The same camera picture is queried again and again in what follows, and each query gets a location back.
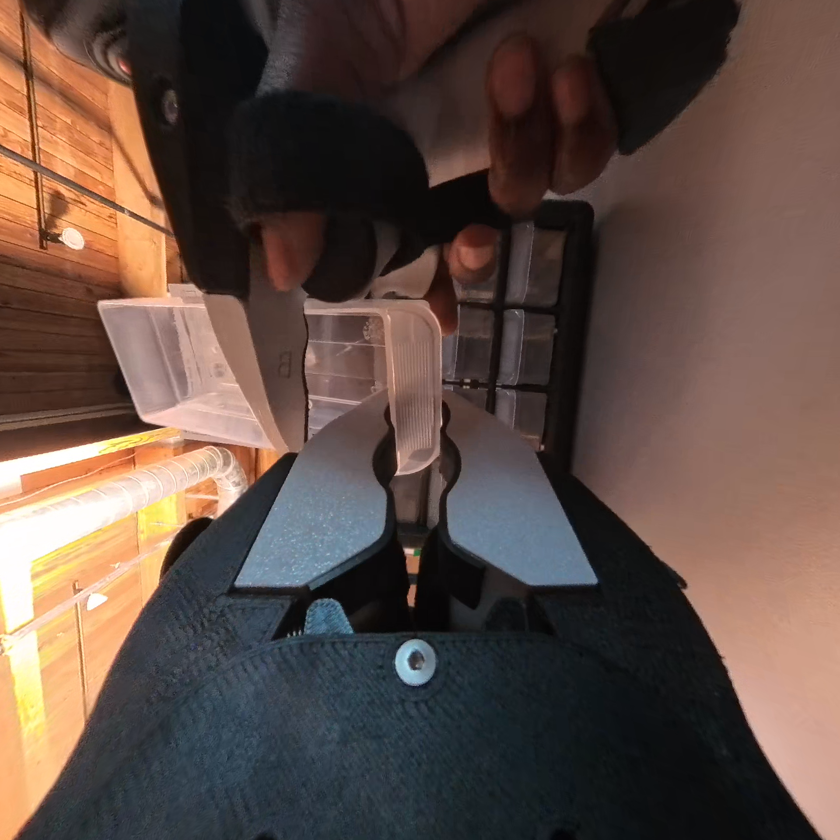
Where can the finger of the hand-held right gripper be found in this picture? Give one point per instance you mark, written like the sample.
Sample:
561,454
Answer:
279,341
239,341

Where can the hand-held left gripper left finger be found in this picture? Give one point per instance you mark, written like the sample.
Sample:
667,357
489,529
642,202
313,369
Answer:
321,518

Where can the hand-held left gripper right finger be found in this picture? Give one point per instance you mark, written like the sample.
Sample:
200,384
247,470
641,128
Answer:
518,518

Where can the clear plastic drawer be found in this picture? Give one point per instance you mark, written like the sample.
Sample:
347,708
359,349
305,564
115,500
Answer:
170,354

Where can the rows of clear cabinet drawers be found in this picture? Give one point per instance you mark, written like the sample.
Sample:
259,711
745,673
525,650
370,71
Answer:
525,348

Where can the black drawer cabinet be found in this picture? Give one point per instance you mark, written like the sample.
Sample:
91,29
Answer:
577,328

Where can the person's right hand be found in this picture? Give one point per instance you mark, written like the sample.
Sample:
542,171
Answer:
551,131

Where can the black oval object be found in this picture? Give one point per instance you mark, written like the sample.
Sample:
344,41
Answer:
184,544

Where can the round white ceiling lamp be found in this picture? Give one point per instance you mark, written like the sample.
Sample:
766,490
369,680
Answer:
97,601
72,238

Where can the bright light strip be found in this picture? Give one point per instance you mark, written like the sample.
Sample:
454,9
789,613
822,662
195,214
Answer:
65,459

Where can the silver ventilation duct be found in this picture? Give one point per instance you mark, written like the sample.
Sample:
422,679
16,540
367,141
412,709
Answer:
131,485

